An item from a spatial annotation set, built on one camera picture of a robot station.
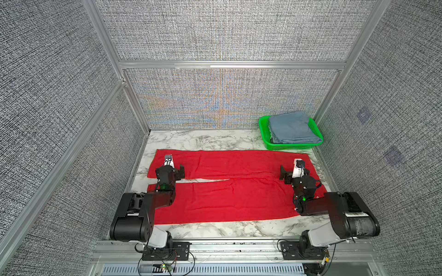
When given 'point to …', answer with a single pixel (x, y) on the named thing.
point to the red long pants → (241, 184)
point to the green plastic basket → (265, 129)
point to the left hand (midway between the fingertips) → (173, 163)
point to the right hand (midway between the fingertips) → (292, 161)
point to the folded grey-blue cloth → (292, 127)
